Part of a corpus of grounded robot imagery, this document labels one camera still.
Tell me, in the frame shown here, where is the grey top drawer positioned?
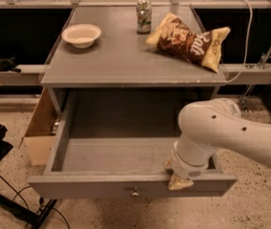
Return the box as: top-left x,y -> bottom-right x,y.
28,91 -> 238,200

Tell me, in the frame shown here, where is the white hanging cable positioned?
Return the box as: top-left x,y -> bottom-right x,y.
226,0 -> 254,83

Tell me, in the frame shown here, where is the green soda can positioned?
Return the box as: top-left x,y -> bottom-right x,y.
136,0 -> 152,33

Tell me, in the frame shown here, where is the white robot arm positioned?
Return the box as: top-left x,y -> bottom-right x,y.
165,98 -> 271,191

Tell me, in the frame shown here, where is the metal railing frame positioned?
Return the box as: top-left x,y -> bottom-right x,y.
0,0 -> 271,113

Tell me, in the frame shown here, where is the brown yellow chip bag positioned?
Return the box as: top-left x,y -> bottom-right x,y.
145,12 -> 231,73

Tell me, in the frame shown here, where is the black cloth on rail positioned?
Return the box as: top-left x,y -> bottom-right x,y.
0,56 -> 23,73

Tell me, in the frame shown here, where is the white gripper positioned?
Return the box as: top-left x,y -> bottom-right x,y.
165,135 -> 219,191

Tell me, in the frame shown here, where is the black stand base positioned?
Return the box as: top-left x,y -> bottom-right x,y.
0,121 -> 58,229

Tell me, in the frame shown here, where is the white paper bowl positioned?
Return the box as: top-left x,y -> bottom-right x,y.
61,24 -> 101,49

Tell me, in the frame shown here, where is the brown cardboard box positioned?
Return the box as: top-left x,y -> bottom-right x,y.
23,88 -> 58,166

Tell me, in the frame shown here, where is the black floor cable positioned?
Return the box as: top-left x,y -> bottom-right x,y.
0,168 -> 72,229

